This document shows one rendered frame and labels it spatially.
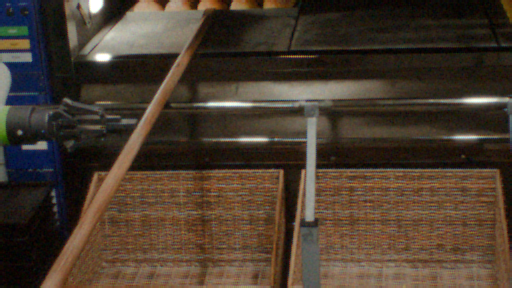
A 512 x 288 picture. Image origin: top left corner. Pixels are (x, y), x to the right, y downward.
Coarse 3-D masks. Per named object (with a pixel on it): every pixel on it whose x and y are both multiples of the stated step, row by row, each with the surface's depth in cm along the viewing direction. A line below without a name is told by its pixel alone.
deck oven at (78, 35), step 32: (64, 0) 288; (128, 0) 361; (64, 32) 292; (96, 32) 320; (64, 64) 295; (64, 96) 298; (64, 160) 306; (96, 160) 305; (160, 160) 303; (192, 160) 302; (224, 160) 300; (256, 160) 299; (288, 160) 298; (320, 160) 297; (352, 160) 296; (384, 160) 295; (416, 160) 294; (448, 160) 293; (480, 160) 292
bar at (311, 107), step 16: (80, 112) 259; (112, 112) 258; (128, 112) 257; (144, 112) 257; (176, 112) 256; (192, 112) 256; (208, 112) 255; (224, 112) 255; (240, 112) 254; (256, 112) 254; (272, 112) 254; (304, 112) 252; (320, 112) 252; (304, 224) 239; (304, 240) 240; (304, 256) 241; (304, 272) 243
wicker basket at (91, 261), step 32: (96, 192) 300; (128, 192) 301; (160, 192) 300; (192, 192) 300; (256, 192) 298; (128, 224) 302; (160, 224) 301; (192, 224) 300; (224, 224) 300; (256, 224) 299; (96, 256) 300; (128, 256) 303; (160, 256) 302; (192, 256) 301; (224, 256) 300; (256, 256) 300
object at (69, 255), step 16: (208, 16) 321; (192, 48) 290; (176, 64) 275; (176, 80) 266; (160, 96) 251; (160, 112) 246; (144, 128) 232; (128, 144) 222; (128, 160) 215; (112, 176) 206; (112, 192) 202; (96, 208) 193; (80, 224) 186; (96, 224) 190; (80, 240) 181; (64, 256) 175; (64, 272) 171
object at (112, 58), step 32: (96, 64) 294; (128, 64) 293; (160, 64) 292; (192, 64) 290; (224, 64) 289; (256, 64) 288; (288, 64) 287; (320, 64) 286; (352, 64) 285; (384, 64) 284; (416, 64) 283; (448, 64) 282; (480, 64) 281
